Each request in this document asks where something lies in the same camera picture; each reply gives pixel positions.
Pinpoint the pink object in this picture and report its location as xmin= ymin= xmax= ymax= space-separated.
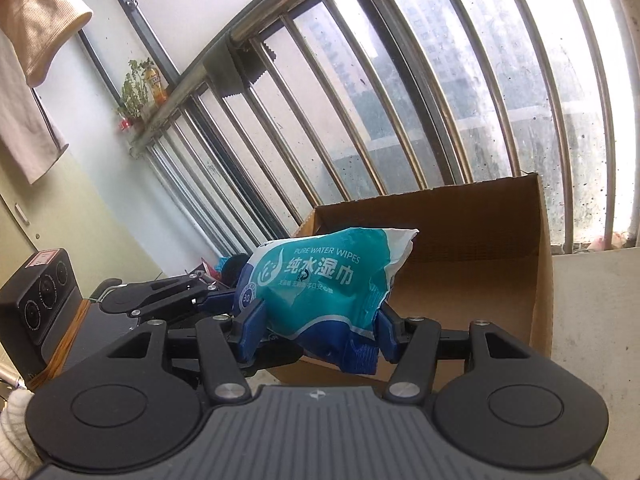
xmin=587 ymin=232 xmax=631 ymax=252

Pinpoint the white hanging cloth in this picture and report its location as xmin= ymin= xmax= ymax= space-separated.
xmin=0 ymin=30 xmax=70 ymax=185

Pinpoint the beige ribbed cloth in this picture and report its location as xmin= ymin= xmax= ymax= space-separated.
xmin=0 ymin=0 xmax=94 ymax=88

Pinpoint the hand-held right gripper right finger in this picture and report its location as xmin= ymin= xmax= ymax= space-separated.
xmin=375 ymin=308 xmax=531 ymax=404

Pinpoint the teal wet wipes pack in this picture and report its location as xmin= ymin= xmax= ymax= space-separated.
xmin=235 ymin=227 xmax=421 ymax=376

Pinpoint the dark window frame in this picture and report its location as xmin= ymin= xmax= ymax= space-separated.
xmin=67 ymin=0 xmax=180 ymax=78

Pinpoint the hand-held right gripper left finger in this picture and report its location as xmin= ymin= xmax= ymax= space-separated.
xmin=102 ymin=297 xmax=268 ymax=406

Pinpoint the person's left forearm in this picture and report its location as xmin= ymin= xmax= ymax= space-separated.
xmin=0 ymin=387 xmax=43 ymax=480

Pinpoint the dark blue object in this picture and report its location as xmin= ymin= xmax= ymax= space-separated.
xmin=216 ymin=255 xmax=251 ymax=286

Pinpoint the cardboard box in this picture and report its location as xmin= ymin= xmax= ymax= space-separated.
xmin=270 ymin=172 xmax=553 ymax=396

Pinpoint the orange drink bottle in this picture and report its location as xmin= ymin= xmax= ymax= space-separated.
xmin=143 ymin=62 xmax=168 ymax=107

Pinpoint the green potted plant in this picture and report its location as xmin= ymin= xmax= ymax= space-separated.
xmin=116 ymin=58 xmax=156 ymax=123

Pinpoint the metal window railing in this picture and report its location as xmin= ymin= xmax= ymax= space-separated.
xmin=127 ymin=0 xmax=640 ymax=271

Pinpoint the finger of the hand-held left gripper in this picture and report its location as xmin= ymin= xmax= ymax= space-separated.
xmin=131 ymin=272 xmax=222 ymax=313
xmin=196 ymin=290 xmax=239 ymax=322

